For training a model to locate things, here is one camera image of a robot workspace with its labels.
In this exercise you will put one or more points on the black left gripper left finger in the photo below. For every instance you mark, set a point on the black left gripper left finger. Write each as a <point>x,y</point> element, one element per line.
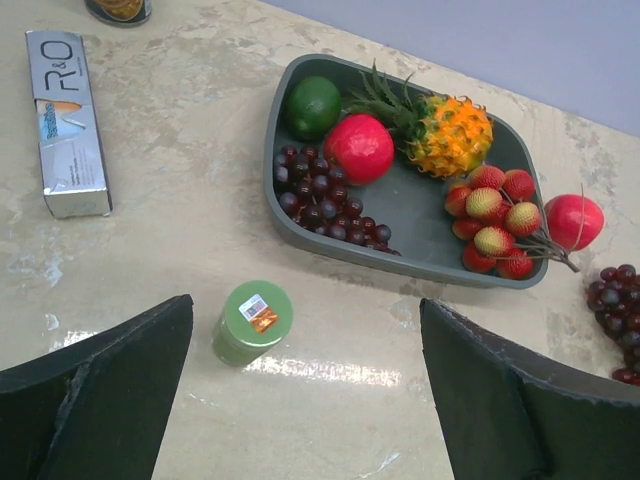
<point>97,409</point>

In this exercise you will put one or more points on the red apple on table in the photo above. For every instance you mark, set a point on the red apple on table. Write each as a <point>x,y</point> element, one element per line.
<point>573,221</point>

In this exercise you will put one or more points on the red apple in tray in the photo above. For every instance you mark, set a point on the red apple in tray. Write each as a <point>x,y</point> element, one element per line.
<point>362,146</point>

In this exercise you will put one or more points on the green lime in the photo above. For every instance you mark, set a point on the green lime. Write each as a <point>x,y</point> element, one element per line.
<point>312,108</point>

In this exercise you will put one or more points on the dark grapes in tray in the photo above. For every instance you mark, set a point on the dark grapes in tray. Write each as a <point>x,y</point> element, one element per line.
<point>313,193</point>

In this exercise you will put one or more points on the silver R&O toothpaste box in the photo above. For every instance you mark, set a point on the silver R&O toothpaste box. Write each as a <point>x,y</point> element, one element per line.
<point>74,175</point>

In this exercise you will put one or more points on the green pill bottle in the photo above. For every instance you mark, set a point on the green pill bottle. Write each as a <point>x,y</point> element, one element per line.
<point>256,316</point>

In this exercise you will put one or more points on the tin can with fruit label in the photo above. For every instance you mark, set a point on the tin can with fruit label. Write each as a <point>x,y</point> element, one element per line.
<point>121,13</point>

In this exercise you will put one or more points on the dark grapes on table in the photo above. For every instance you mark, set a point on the dark grapes on table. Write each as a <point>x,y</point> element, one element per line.
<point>613,298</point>

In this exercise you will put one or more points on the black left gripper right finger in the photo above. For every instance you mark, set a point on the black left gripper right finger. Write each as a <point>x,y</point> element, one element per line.
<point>507,412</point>

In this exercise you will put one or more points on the small orange pineapple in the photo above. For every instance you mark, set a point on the small orange pineapple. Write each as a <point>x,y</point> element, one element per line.
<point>440,135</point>

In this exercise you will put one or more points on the red lychee bunch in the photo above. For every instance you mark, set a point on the red lychee bunch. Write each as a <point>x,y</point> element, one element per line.
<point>505,230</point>

